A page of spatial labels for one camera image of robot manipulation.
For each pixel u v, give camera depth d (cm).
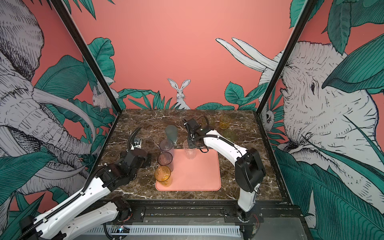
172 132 99
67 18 73
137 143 64
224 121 113
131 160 55
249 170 47
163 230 70
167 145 97
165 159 87
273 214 76
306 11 70
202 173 87
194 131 67
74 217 44
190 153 100
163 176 80
